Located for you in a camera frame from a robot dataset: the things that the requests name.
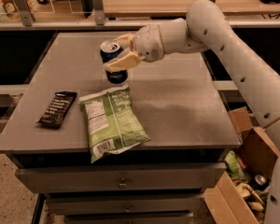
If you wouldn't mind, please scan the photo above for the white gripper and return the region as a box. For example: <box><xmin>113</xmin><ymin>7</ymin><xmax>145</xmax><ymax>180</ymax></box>
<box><xmin>104</xmin><ymin>25</ymin><xmax>164</xmax><ymax>73</ymax></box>

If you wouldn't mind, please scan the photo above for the blue pepsi can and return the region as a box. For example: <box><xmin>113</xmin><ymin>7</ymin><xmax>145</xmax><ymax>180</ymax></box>
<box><xmin>99</xmin><ymin>40</ymin><xmax>129</xmax><ymax>85</ymax></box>

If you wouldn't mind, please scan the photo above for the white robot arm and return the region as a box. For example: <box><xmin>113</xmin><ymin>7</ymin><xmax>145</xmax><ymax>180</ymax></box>
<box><xmin>105</xmin><ymin>0</ymin><xmax>280</xmax><ymax>224</ymax></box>

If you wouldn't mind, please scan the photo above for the green jalapeno chip bag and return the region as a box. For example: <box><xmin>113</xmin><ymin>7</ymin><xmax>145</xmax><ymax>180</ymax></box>
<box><xmin>79</xmin><ymin>85</ymin><xmax>150</xmax><ymax>162</ymax></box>

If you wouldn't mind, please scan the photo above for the green snack bag in box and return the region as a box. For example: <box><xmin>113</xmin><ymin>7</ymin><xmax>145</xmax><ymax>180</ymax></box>
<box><xmin>225</xmin><ymin>150</ymin><xmax>250</xmax><ymax>183</ymax></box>

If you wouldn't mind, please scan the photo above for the silver can in box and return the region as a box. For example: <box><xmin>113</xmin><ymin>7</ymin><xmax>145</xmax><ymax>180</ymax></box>
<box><xmin>250</xmin><ymin>175</ymin><xmax>268</xmax><ymax>189</ymax></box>

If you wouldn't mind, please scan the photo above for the black snack bar wrapper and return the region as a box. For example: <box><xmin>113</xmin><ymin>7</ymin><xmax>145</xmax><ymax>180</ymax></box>
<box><xmin>37</xmin><ymin>91</ymin><xmax>77</xmax><ymax>129</ymax></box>

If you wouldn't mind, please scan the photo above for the grey drawer cabinet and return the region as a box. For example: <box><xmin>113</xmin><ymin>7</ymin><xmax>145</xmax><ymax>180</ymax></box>
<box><xmin>0</xmin><ymin>32</ymin><xmax>240</xmax><ymax>224</ymax></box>

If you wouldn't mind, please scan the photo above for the top drawer with knob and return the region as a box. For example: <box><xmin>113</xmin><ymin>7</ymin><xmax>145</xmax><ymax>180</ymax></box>
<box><xmin>15</xmin><ymin>162</ymin><xmax>225</xmax><ymax>193</ymax></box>

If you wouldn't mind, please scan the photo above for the drawer with knob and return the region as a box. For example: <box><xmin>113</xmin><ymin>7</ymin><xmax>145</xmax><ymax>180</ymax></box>
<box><xmin>47</xmin><ymin>193</ymin><xmax>204</xmax><ymax>216</ymax></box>
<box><xmin>15</xmin><ymin>162</ymin><xmax>225</xmax><ymax>193</ymax></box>

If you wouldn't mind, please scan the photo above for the middle drawer with knob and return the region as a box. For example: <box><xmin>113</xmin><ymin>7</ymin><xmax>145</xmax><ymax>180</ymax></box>
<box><xmin>47</xmin><ymin>193</ymin><xmax>204</xmax><ymax>216</ymax></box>

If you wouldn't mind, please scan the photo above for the cardboard box of snacks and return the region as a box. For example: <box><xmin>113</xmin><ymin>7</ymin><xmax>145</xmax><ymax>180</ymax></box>
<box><xmin>205</xmin><ymin>107</ymin><xmax>280</xmax><ymax>224</ymax></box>

